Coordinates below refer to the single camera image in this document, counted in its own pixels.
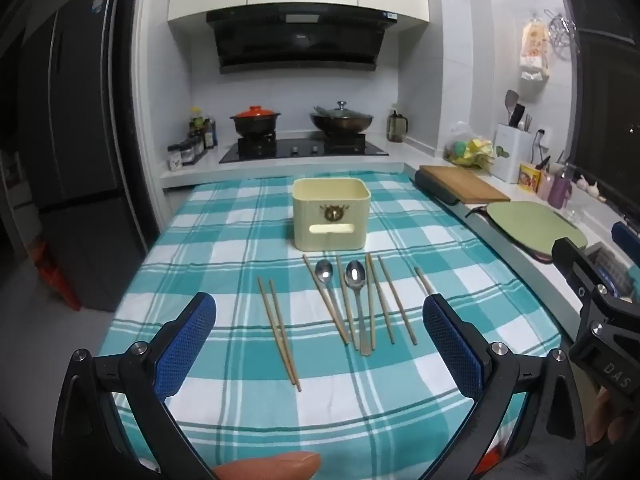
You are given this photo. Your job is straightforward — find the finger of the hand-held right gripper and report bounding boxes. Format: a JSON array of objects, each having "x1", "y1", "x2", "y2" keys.
[
  {"x1": 611, "y1": 221, "x2": 640, "y2": 252},
  {"x1": 551, "y1": 236, "x2": 607, "y2": 311}
]

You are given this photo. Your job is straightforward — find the hanging plastic bag holder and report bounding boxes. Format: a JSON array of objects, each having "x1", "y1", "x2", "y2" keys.
[{"x1": 518, "y1": 11, "x2": 555, "y2": 84}]

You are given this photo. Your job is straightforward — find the dark window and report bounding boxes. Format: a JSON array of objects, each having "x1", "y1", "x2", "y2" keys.
[{"x1": 564, "y1": 0, "x2": 640, "y2": 201}]

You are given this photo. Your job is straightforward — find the dark grey refrigerator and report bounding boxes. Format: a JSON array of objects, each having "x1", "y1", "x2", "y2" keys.
[{"x1": 15, "y1": 0, "x2": 148, "y2": 313}]

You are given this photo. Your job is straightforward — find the green cutting board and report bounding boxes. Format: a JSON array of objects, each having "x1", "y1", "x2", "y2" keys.
[{"x1": 465, "y1": 201, "x2": 592, "y2": 264}]

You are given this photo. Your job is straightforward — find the white kitchen tool holder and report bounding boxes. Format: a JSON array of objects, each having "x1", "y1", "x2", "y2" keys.
[{"x1": 492, "y1": 123, "x2": 532, "y2": 184}]

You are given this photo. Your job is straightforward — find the black gas cooktop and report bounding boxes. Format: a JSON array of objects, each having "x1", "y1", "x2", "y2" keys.
[{"x1": 218, "y1": 132, "x2": 390, "y2": 164}]

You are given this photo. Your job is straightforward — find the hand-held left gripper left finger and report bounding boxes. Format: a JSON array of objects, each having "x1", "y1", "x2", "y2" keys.
[{"x1": 52, "y1": 292, "x2": 218, "y2": 480}]

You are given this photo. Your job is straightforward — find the cream utensil holder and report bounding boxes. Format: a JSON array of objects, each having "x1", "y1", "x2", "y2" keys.
[{"x1": 292, "y1": 177, "x2": 371, "y2": 252}]

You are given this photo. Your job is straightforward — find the black pot with orange lid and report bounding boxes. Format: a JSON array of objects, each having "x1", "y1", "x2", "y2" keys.
[{"x1": 229, "y1": 105, "x2": 282, "y2": 138}]

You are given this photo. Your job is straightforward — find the wire trivet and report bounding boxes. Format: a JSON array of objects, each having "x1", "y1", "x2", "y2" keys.
[{"x1": 544, "y1": 9, "x2": 581, "y2": 56}]

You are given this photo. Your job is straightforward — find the glass jug with dark lid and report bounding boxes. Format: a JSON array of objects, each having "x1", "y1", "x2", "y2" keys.
[{"x1": 386, "y1": 110, "x2": 410, "y2": 144}]

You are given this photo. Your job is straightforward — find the garlic bulbs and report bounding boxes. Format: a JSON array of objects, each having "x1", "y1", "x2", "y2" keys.
[{"x1": 575, "y1": 175, "x2": 608, "y2": 204}]

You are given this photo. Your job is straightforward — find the grey spatula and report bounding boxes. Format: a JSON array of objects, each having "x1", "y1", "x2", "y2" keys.
[{"x1": 504, "y1": 89, "x2": 521, "y2": 127}]

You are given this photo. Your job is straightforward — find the person's left hand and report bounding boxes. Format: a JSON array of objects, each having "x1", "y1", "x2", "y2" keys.
[{"x1": 210, "y1": 451, "x2": 321, "y2": 480}]

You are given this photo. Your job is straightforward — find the teal white checkered tablecloth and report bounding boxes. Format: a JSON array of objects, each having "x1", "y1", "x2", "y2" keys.
[{"x1": 97, "y1": 170, "x2": 567, "y2": 480}]

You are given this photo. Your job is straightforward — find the plastic bag of sponges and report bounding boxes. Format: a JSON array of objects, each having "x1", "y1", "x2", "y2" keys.
[{"x1": 443, "y1": 121, "x2": 496, "y2": 171}]

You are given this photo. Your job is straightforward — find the steel long-handled spoon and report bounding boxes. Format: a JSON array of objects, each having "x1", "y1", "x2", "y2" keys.
[
  {"x1": 314, "y1": 259, "x2": 351, "y2": 345},
  {"x1": 344, "y1": 259, "x2": 374, "y2": 357}
]

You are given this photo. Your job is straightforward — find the person's right hand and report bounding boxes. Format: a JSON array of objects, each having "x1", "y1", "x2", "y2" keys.
[{"x1": 582, "y1": 385, "x2": 640, "y2": 448}]

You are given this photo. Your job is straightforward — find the yellow-capped oil bottle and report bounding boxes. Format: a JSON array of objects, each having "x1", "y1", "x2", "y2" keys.
[{"x1": 189, "y1": 106, "x2": 206, "y2": 146}]

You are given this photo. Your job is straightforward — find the black range hood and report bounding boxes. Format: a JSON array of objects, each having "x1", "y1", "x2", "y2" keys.
[{"x1": 206, "y1": 4, "x2": 401, "y2": 76}]

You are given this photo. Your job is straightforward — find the yellow snack packet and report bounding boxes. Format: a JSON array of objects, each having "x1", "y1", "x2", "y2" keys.
[{"x1": 518, "y1": 162, "x2": 543, "y2": 192}]

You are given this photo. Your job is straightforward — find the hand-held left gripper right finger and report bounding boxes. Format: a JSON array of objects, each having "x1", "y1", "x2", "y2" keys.
[{"x1": 422, "y1": 293, "x2": 588, "y2": 480}]

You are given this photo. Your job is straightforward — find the wall socket with plug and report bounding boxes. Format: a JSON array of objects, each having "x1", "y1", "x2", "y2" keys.
[{"x1": 533, "y1": 127, "x2": 554, "y2": 161}]

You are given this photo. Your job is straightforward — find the purple bottle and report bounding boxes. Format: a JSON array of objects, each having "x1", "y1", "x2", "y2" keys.
[{"x1": 547, "y1": 165, "x2": 575, "y2": 209}]

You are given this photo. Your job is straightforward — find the wok with glass lid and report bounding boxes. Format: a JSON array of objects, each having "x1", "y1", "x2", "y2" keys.
[{"x1": 309, "y1": 101, "x2": 375, "y2": 136}]

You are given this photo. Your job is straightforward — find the wooden cutting board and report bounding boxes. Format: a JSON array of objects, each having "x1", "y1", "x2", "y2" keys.
[{"x1": 419, "y1": 164, "x2": 512, "y2": 205}]

